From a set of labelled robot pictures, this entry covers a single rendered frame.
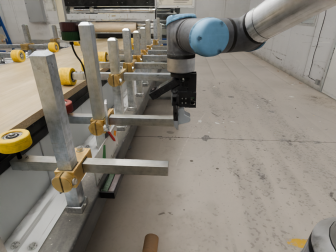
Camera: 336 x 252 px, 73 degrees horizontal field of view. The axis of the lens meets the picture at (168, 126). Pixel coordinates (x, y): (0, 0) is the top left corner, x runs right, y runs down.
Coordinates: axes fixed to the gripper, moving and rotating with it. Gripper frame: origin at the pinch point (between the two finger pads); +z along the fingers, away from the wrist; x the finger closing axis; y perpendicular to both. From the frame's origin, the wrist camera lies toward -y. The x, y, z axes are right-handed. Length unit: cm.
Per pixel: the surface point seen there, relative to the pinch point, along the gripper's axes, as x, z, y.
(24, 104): -1, -9, -55
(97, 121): -7.5, -5.0, -25.8
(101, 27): 250, -25, -109
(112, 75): 16.4, -15.0, -26.6
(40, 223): -29, 20, -40
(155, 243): 8, 75, -12
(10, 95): 8, -9, -67
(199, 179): 72, 83, 16
